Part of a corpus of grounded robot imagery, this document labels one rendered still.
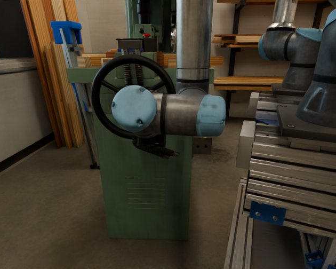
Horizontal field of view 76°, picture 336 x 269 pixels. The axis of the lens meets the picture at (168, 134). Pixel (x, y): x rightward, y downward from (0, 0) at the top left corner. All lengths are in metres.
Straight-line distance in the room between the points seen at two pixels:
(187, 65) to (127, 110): 0.18
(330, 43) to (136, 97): 0.40
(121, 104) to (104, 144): 0.68
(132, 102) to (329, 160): 0.44
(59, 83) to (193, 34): 2.01
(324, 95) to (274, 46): 0.57
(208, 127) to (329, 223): 0.47
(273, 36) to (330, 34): 0.56
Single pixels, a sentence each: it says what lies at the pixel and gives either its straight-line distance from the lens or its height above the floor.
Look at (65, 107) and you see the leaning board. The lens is 2.41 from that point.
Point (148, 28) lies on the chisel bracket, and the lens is 1.02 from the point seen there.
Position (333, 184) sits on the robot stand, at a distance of 0.62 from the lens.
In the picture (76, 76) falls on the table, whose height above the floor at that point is 0.87.
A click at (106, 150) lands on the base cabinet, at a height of 0.53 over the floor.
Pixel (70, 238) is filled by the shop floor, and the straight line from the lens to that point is 1.43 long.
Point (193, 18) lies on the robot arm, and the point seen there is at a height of 1.02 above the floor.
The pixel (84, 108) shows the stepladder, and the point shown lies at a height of 0.54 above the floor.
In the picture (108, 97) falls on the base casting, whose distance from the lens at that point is 0.96.
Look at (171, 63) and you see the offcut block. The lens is 0.91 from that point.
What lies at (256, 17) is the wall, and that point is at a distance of 3.45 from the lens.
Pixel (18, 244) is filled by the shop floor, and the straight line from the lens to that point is 1.53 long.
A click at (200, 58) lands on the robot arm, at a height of 0.95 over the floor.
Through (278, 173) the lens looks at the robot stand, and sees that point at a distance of 0.60.
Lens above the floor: 0.97
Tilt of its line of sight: 21 degrees down
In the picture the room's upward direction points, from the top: straight up
